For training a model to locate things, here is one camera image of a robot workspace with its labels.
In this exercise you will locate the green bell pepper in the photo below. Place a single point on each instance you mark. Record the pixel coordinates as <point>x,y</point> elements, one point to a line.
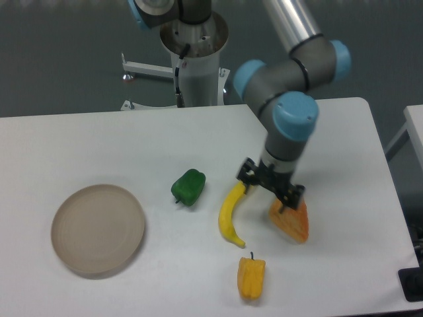
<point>188,187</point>

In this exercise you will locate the beige round plate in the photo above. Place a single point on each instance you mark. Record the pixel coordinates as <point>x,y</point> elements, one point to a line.
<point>97,231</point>

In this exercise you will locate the white side table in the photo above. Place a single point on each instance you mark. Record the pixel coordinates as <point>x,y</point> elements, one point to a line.
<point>411,131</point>

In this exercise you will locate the yellow banana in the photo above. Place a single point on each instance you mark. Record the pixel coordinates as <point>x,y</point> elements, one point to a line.
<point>227,229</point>

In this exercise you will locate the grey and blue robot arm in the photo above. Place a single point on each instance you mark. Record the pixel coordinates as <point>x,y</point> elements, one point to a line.
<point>277,94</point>

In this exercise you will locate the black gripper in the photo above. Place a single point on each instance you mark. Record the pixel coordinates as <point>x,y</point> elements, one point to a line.
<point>274,175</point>

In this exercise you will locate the yellow bell pepper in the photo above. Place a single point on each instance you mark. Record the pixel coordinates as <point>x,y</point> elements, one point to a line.
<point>250,277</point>

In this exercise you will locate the orange triangular pastry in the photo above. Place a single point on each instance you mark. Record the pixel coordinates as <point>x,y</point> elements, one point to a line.
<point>293,222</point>

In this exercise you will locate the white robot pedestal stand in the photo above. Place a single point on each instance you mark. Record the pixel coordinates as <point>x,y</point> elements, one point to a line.
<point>195,70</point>

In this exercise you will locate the black device at table edge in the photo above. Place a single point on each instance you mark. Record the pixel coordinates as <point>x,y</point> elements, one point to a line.
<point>411,283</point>

